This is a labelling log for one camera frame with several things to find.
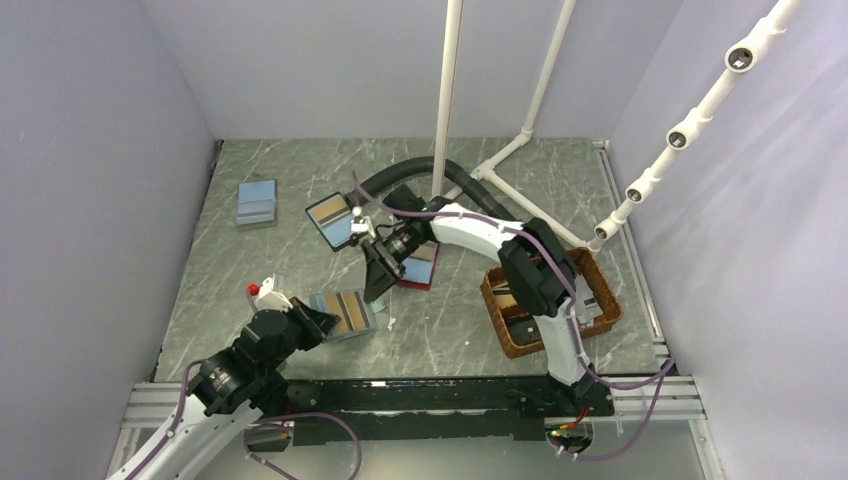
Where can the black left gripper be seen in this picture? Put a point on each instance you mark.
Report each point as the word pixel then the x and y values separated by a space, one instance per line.
pixel 315 323

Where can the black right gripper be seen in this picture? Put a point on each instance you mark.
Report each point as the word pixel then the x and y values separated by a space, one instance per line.
pixel 382 273

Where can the gold card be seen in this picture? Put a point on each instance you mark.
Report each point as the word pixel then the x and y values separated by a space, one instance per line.
pixel 355 314
pixel 504 299

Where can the green card holder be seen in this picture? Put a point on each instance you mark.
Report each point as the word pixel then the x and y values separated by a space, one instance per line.
pixel 317 303

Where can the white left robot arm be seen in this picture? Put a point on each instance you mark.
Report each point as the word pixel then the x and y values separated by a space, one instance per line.
pixel 222 395

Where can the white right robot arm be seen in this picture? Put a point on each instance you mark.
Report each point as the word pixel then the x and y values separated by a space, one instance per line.
pixel 539 273

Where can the red card holder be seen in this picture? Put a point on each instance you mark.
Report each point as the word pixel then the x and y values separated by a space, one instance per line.
pixel 420 267

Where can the black card holder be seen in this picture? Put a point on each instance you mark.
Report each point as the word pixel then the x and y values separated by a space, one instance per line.
pixel 333 217

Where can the gold card in basket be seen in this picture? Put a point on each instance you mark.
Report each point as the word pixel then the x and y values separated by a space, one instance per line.
pixel 504 299

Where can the grey blue card holder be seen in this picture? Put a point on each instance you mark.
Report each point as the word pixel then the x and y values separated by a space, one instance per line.
pixel 257 203

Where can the black card in basket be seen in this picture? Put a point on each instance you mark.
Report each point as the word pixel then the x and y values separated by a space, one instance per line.
pixel 524 332

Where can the cards in basket right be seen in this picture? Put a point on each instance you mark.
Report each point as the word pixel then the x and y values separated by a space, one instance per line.
pixel 587 307

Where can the brown wicker basket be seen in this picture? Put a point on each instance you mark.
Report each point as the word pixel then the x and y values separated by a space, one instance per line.
pixel 586 268

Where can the white pvc pipe frame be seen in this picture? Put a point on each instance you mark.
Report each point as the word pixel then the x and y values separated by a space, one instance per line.
pixel 481 96

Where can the white pipe camera boom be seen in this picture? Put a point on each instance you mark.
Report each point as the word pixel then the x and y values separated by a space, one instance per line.
pixel 739 59

